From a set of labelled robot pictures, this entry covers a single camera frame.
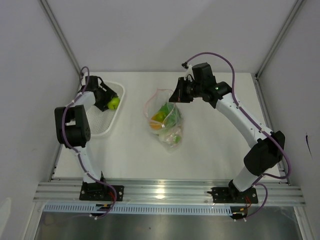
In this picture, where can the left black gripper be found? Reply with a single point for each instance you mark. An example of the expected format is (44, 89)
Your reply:
(109, 94)

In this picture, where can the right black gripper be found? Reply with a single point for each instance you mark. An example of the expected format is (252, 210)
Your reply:
(179, 95)

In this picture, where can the green apple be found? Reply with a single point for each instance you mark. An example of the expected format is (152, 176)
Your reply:
(113, 103)

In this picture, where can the green leafy lettuce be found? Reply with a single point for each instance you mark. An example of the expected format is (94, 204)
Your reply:
(173, 114)

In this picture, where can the clear zip top bag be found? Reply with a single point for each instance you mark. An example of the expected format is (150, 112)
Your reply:
(152, 106)

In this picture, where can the orange fruit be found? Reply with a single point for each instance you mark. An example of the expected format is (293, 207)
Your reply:
(157, 120)

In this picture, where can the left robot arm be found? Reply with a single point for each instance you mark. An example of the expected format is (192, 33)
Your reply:
(73, 131)

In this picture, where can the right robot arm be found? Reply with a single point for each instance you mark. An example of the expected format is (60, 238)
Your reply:
(266, 146)

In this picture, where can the white plastic basket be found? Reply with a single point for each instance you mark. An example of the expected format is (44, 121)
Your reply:
(101, 123)

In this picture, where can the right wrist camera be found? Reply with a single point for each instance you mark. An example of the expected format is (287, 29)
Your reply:
(189, 76)

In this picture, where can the aluminium mounting rail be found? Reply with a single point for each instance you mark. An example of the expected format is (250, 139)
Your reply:
(169, 192)

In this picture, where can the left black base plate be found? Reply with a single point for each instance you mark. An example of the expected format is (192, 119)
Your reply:
(99, 192)

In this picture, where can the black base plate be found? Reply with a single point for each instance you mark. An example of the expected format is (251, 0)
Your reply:
(99, 192)
(226, 195)

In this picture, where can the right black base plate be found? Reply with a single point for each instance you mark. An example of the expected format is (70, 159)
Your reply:
(226, 195)

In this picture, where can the slotted cable duct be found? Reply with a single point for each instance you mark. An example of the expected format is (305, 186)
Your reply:
(143, 209)

